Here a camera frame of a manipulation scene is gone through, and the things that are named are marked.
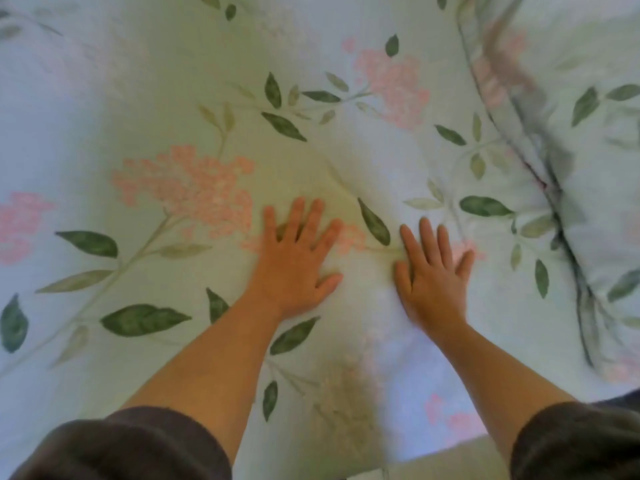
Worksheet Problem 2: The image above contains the dark grey left sleeve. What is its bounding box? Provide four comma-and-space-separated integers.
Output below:
7, 406, 233, 480

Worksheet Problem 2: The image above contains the person's left hand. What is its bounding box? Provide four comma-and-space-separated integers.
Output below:
245, 197, 345, 321

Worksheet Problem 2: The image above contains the person's right hand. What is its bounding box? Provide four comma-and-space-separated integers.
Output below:
393, 217, 476, 339

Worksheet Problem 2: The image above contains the person's right forearm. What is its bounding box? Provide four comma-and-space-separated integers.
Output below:
429, 319, 576, 465

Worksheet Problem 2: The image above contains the person's left forearm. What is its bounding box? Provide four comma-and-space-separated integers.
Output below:
122, 294, 283, 465

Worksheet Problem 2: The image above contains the dark grey right sleeve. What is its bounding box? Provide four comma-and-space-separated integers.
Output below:
509, 400, 640, 480

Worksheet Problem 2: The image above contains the floral leaf print pillow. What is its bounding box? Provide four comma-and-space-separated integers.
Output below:
455, 0, 640, 385

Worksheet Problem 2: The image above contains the floral leaf print bed sheet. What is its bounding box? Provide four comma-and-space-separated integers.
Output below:
0, 0, 640, 480

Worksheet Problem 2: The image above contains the dark grey sleeve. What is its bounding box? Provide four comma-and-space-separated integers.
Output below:
509, 400, 640, 480
7, 406, 233, 480

